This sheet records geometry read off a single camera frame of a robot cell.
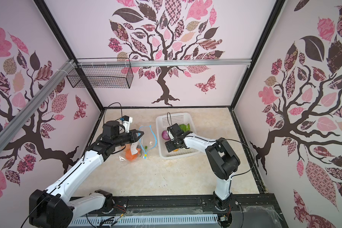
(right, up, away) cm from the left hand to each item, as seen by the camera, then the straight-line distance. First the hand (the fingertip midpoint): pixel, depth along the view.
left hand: (144, 135), depth 78 cm
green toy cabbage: (+24, +3, +15) cm, 28 cm away
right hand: (+15, -7, +16) cm, 23 cm away
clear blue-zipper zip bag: (+1, -4, +8) cm, 9 cm away
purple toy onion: (+10, -2, +18) cm, 21 cm away
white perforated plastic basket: (+8, +7, +26) cm, 28 cm away
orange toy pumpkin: (-10, -14, +7) cm, 19 cm away
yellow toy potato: (+18, -10, +6) cm, 21 cm away
